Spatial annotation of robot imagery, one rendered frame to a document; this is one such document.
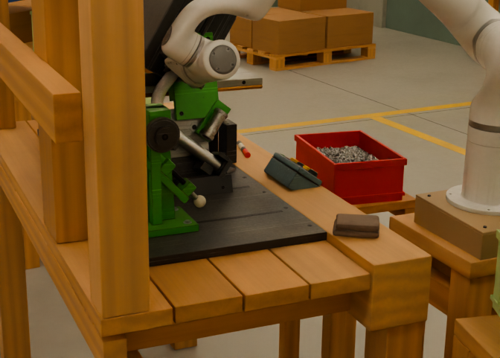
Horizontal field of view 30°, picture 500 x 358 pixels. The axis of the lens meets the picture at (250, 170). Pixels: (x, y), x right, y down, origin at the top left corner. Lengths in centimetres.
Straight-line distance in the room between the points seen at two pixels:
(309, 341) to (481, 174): 151
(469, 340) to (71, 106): 89
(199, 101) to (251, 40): 640
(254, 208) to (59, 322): 166
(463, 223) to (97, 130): 90
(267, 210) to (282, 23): 624
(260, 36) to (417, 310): 670
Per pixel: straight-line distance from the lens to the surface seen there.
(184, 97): 229
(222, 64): 196
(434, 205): 221
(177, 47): 198
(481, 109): 215
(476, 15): 215
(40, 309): 382
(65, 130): 168
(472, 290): 212
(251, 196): 226
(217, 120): 228
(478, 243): 209
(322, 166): 256
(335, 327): 263
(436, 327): 370
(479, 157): 218
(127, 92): 159
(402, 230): 228
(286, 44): 843
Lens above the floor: 163
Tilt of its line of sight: 17 degrees down
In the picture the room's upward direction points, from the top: 1 degrees clockwise
